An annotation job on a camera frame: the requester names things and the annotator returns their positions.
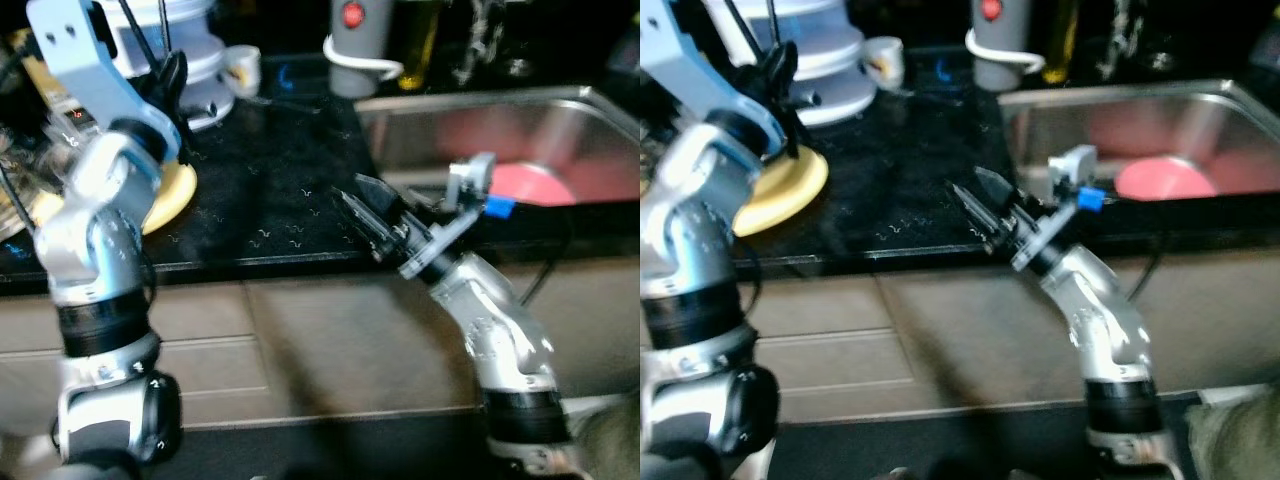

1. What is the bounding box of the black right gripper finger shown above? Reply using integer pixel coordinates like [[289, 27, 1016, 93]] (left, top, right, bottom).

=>
[[356, 175, 414, 227], [973, 165, 1028, 217], [949, 181, 1013, 253], [332, 188, 401, 261]]

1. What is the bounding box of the white kitchen appliance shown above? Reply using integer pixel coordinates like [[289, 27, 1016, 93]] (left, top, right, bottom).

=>
[[700, 0, 867, 129], [104, 0, 238, 132]]

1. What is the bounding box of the small white printed cup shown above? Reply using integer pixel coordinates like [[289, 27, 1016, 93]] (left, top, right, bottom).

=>
[[861, 36, 907, 92], [221, 44, 264, 99]]

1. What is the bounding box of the stainless steel sink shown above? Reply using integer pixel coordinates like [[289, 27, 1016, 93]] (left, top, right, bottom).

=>
[[997, 77, 1280, 203], [354, 84, 641, 208]]

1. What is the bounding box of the yellow plate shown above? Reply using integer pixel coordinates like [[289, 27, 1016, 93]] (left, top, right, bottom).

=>
[[732, 145, 831, 239], [140, 158, 199, 237]]

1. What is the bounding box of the beige base cabinet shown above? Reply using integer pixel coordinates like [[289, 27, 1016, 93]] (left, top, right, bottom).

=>
[[0, 252, 641, 433], [760, 243, 1280, 423]]

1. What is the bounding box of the pink plate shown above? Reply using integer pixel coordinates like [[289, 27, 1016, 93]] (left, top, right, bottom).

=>
[[486, 161, 579, 208], [1113, 155, 1219, 203]]

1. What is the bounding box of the yellow oil bottle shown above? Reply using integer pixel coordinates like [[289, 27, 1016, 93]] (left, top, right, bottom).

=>
[[1042, 0, 1082, 87], [399, 0, 442, 92]]

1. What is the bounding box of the grey appliance with red button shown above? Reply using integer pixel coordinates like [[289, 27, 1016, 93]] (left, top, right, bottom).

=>
[[329, 0, 397, 99], [971, 0, 1032, 94]]

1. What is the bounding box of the chrome sink faucet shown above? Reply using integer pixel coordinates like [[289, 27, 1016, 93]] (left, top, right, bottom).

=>
[[449, 0, 533, 83], [1094, 0, 1173, 78]]

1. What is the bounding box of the grey fuzzy floor mat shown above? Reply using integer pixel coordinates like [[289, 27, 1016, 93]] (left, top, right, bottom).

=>
[[1184, 388, 1280, 480], [568, 393, 641, 480]]

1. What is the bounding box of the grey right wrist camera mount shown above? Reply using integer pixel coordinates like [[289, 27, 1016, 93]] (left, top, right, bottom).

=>
[[1010, 144, 1107, 274], [398, 152, 517, 283]]

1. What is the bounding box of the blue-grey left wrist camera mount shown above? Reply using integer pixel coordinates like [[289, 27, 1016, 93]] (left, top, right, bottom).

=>
[[25, 0, 183, 161], [640, 0, 793, 161]]

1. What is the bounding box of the white appliance cord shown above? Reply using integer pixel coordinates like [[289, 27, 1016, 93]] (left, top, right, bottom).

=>
[[321, 36, 405, 82], [964, 27, 1047, 77]]

